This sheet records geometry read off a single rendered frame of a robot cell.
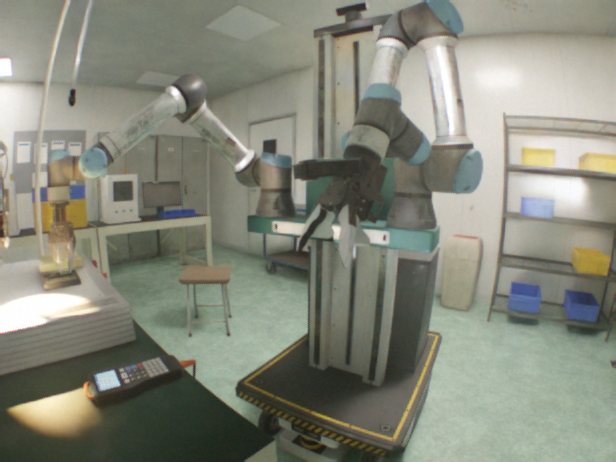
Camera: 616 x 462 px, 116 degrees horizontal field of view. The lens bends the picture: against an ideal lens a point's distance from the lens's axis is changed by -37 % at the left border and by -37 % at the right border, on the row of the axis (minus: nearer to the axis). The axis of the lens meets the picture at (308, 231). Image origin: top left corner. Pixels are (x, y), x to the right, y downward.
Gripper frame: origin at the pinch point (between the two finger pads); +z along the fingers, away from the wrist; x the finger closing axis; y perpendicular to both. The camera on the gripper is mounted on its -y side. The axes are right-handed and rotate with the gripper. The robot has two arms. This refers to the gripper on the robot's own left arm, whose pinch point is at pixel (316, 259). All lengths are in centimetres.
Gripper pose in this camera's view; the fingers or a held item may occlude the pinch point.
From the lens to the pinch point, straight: 51.7
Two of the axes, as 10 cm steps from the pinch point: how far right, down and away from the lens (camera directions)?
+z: -3.5, 9.3, -1.0
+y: 8.1, 3.6, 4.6
